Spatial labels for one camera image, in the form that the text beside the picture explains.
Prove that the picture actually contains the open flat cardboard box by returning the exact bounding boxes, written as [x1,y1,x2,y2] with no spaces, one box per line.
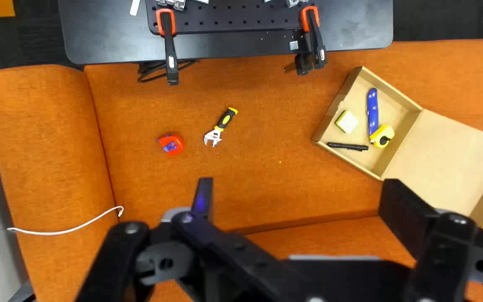
[311,66,483,229]

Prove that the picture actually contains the red tape measure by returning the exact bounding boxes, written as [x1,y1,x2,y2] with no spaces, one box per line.
[157,133,187,158]

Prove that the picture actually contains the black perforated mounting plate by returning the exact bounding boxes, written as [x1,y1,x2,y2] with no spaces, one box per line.
[146,0,319,37]

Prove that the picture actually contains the blue pocket knife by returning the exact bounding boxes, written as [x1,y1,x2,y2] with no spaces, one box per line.
[365,86,383,138]

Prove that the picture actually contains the orange fabric sofa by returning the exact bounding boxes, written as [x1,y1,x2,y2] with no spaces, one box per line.
[0,39,483,302]

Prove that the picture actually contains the yellow black adjustable wrench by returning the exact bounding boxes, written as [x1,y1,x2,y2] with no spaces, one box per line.
[204,106,240,150]

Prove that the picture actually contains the white cable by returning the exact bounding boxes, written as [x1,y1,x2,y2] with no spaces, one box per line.
[6,205,126,237]

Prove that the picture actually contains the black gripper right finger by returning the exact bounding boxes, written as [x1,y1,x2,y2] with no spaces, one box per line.
[378,178,483,302]

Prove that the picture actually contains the orange black bar clamp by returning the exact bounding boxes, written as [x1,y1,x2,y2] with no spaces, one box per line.
[294,6,329,78]
[155,7,182,88]

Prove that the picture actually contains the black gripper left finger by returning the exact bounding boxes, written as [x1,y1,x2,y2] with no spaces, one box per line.
[76,177,311,302]

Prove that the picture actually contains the black work table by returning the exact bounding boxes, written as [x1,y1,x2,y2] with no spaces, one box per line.
[56,0,396,66]

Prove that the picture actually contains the pale green block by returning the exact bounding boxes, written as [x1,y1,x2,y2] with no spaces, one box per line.
[334,110,361,136]

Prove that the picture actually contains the black pen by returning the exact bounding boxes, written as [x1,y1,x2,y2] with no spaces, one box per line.
[324,141,371,153]

